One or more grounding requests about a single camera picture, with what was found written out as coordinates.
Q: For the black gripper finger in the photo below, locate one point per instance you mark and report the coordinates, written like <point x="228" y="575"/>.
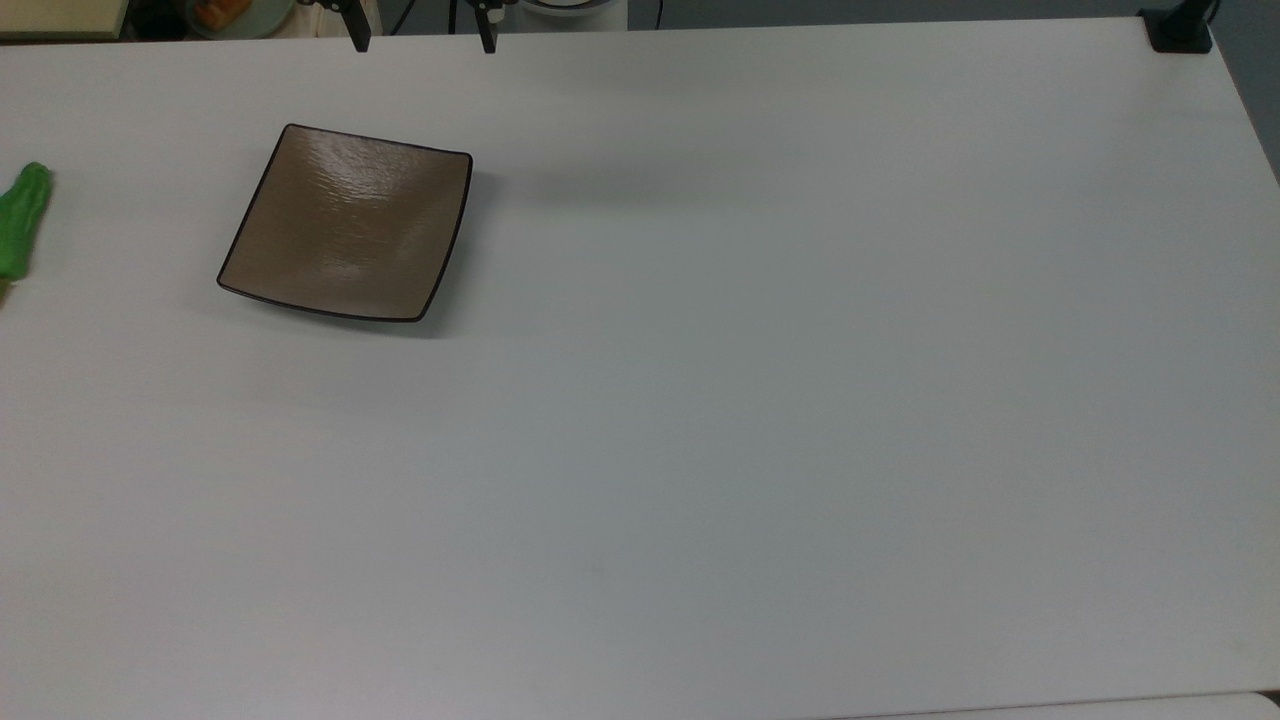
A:
<point x="357" y="28"/>
<point x="486" y="30"/>

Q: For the green chili pepper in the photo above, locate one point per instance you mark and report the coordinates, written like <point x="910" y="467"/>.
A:
<point x="20" y="220"/>

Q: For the square brown ceramic plate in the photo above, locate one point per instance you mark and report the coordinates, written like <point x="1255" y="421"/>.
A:
<point x="350" y="225"/>

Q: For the cream cloth bag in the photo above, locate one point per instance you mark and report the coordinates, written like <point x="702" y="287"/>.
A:
<point x="310" y="22"/>

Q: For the pale green bowl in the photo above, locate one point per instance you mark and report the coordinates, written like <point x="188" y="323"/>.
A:
<point x="240" y="15"/>

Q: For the beige board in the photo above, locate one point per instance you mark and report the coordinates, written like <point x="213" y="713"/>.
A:
<point x="60" y="15"/>

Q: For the black table clamp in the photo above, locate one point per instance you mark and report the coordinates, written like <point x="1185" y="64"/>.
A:
<point x="1178" y="32"/>

